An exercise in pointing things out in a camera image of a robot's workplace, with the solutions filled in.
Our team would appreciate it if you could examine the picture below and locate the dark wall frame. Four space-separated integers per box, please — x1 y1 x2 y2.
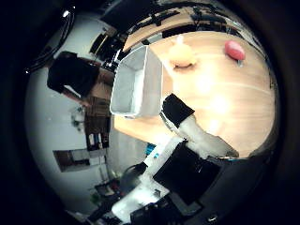
52 147 108 173

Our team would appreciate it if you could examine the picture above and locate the orange plush toy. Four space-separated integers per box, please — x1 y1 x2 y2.
168 34 198 68

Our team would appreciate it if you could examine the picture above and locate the wooden background table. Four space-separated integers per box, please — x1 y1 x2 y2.
122 7 242 53

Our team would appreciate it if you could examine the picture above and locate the dark brown shelf cabinet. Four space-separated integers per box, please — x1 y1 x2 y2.
83 96 113 152

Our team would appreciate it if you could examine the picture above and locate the pink red plush toy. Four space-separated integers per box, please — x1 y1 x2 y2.
223 39 247 62

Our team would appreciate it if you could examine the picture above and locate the black hanging cable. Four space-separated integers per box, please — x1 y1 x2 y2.
25 5 77 75

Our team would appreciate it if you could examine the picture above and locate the white rectangular plastic container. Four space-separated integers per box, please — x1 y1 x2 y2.
109 45 164 119

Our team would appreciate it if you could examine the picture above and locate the person in black shirt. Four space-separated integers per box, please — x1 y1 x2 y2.
46 51 115 108

